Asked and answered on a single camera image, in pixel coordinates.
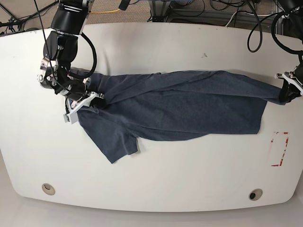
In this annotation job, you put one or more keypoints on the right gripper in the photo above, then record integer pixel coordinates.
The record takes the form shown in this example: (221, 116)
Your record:
(58, 79)

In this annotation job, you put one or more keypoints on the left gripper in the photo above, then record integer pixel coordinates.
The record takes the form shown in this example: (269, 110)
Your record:
(286, 93)

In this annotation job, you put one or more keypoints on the dark blue T-shirt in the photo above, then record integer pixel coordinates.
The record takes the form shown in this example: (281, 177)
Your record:
(174, 106)

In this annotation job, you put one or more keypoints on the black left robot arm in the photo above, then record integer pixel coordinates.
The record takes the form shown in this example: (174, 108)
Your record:
(293, 10)

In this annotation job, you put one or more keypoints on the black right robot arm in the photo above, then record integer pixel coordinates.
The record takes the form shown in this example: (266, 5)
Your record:
(60, 50)

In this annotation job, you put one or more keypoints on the red tape rectangle marking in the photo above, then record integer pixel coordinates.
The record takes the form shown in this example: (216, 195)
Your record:
(277, 149)

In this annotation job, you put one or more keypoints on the black tripod stand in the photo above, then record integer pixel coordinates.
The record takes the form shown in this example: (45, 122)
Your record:
(16, 25)

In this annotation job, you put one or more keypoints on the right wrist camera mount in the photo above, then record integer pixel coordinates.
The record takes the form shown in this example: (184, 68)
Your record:
(71, 115)

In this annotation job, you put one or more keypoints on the left table cable grommet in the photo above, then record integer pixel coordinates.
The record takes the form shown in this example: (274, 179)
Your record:
(48, 189)

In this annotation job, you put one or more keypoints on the table cable grommet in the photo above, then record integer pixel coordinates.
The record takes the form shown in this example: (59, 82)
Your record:
(255, 194)
(48, 189)

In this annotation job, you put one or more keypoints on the right table cable grommet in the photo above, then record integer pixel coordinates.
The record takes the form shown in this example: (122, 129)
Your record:
(255, 194)

